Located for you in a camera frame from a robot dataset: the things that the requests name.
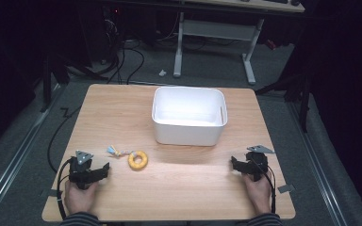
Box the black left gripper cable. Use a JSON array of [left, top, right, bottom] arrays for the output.
[[56, 157, 74, 220]]

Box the metal floor rail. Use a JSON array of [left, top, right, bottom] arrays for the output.
[[0, 82, 64, 220], [286, 100, 349, 226]]

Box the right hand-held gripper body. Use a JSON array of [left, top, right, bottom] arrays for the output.
[[244, 144, 276, 183]]

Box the yellow ring toy with tassel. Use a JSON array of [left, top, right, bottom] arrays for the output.
[[107, 144, 150, 171]]

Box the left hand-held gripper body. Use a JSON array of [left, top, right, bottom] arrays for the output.
[[68, 150, 94, 190]]

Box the black cable on floor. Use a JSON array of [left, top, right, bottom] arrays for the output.
[[46, 106, 83, 174]]

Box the person's left hand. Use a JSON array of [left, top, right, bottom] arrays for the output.
[[63, 180, 99, 217]]

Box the person's right hand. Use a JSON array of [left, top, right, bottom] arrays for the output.
[[242, 170, 273, 217]]

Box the white plastic bin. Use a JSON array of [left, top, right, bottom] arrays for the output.
[[151, 86, 229, 147]]

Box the grey tape piece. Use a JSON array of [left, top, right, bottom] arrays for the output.
[[277, 184, 296, 194]]

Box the white-framed desk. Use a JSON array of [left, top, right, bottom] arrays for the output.
[[172, 0, 306, 87]]

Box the bundle of black cables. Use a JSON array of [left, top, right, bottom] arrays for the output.
[[101, 12, 147, 85]]

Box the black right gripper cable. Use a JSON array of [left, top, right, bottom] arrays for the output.
[[255, 159, 277, 215]]

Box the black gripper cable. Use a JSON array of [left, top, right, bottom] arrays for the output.
[[56, 157, 74, 220], [255, 159, 277, 215]]

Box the dark metal stand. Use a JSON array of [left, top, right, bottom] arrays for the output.
[[254, 72, 312, 134], [39, 53, 74, 114]]

